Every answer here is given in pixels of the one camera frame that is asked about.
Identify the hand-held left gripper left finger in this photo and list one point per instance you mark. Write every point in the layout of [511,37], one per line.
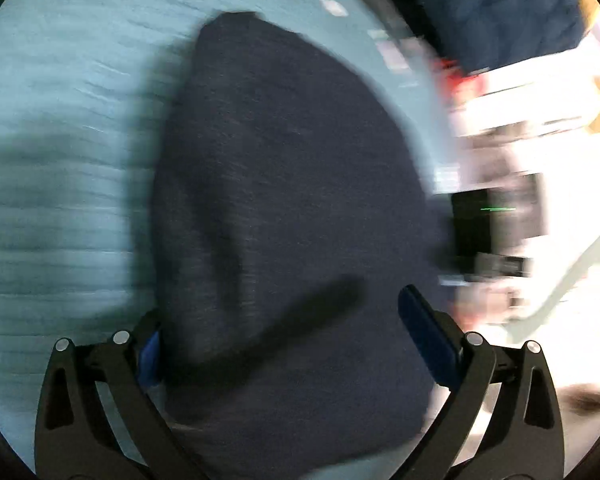
[152,360]

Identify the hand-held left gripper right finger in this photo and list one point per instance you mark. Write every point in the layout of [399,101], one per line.
[425,330]

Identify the dark denim jeans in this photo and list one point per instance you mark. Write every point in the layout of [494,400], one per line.
[280,185]

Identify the red cartoon cat cushion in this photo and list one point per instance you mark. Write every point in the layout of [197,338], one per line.
[455,85]

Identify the navy and yellow puffer jacket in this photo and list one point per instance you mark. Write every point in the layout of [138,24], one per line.
[490,10]

